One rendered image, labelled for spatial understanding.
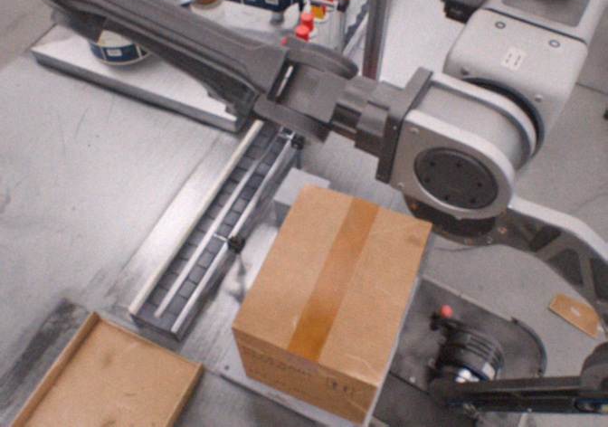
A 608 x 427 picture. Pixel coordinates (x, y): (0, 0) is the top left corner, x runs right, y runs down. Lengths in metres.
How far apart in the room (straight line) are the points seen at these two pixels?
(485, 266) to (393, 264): 1.38
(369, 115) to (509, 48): 0.16
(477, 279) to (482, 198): 1.64
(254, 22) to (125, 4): 0.99
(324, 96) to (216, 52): 0.15
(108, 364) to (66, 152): 0.59
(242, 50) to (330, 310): 0.42
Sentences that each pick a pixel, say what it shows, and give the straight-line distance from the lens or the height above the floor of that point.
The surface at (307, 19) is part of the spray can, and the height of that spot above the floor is 1.08.
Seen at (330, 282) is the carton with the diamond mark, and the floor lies 1.12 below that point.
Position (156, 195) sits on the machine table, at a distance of 1.36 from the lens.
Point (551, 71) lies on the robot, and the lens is 0.62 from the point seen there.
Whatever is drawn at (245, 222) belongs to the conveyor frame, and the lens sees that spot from 1.24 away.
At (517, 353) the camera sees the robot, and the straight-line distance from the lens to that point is 1.88.
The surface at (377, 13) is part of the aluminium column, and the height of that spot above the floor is 1.08.
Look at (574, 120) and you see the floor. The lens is 2.90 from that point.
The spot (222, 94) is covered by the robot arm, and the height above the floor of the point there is 1.18.
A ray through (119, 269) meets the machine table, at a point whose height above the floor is 0.83.
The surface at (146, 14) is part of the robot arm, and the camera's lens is 0.72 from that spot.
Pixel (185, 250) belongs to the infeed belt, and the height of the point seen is 0.88.
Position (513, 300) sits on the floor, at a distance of 2.23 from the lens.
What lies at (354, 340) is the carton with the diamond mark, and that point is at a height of 1.12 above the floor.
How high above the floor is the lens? 1.91
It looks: 56 degrees down
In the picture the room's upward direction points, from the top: straight up
